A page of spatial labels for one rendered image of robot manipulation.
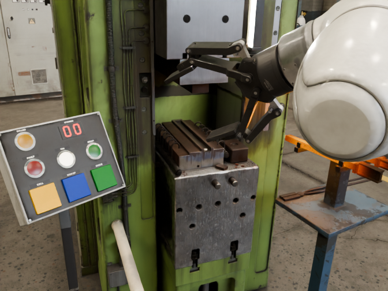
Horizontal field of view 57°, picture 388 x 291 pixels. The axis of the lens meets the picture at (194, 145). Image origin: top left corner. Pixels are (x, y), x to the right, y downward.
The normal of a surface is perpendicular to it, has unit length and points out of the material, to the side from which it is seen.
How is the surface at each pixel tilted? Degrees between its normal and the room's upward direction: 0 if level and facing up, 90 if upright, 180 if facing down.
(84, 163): 60
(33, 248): 0
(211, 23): 90
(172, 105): 90
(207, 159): 90
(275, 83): 112
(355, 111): 106
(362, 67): 41
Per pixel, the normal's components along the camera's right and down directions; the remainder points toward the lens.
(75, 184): 0.63, -0.23
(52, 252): 0.02, -0.93
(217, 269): 0.35, 0.35
